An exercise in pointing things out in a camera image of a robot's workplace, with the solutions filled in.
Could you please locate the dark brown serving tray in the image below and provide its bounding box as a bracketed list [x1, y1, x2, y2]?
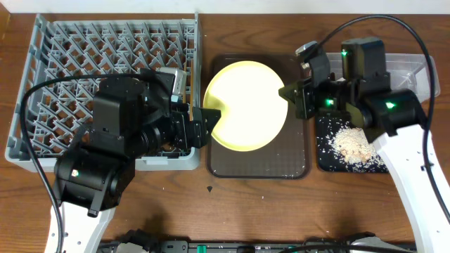
[207, 53, 313, 180]

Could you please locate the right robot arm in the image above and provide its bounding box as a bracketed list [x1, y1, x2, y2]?
[278, 37, 449, 252]

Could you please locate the clear plastic bin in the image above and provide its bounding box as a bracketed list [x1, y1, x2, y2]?
[327, 53, 441, 103]

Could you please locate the grey dishwasher rack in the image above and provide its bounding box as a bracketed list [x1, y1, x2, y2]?
[18, 15, 202, 172]

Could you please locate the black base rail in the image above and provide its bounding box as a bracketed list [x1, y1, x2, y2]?
[94, 239, 416, 253]

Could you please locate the yellow plate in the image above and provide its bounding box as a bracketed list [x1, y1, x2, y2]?
[203, 60, 288, 152]

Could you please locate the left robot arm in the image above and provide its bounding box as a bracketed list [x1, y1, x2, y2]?
[46, 68, 221, 252]

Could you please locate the rice and nutshell waste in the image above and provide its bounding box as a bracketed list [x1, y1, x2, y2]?
[334, 127, 378, 162]

